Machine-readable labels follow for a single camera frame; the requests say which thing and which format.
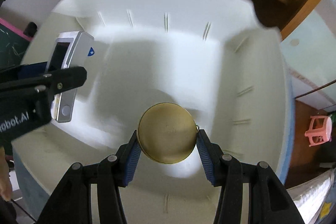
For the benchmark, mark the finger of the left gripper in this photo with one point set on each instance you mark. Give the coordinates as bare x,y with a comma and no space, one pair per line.
60,80
25,70

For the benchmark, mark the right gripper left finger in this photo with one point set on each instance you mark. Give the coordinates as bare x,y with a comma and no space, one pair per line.
119,169

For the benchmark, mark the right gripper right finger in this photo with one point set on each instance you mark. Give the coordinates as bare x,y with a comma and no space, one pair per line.
221,169

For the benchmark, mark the white handheld game console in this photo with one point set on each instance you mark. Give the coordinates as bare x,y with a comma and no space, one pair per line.
67,65

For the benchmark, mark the gold round compact mirror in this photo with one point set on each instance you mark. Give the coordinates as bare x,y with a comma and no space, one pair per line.
167,133

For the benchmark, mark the person's left hand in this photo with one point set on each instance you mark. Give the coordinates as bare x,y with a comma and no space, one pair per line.
5,184

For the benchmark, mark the black knob on chalkboard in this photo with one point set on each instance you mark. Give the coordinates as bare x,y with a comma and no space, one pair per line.
30,30

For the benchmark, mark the white quilted bedding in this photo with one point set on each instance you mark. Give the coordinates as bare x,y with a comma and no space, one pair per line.
315,199

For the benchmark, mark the blue fuzzy table cloth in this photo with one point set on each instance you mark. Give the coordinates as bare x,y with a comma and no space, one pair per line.
253,122

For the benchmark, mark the white plastic storage bin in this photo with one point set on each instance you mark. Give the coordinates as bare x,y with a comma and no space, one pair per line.
212,57

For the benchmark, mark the pink plastic stool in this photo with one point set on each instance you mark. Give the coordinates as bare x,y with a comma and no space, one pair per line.
319,130

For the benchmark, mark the green chalkboard pink frame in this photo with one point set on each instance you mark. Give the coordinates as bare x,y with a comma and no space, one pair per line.
13,44

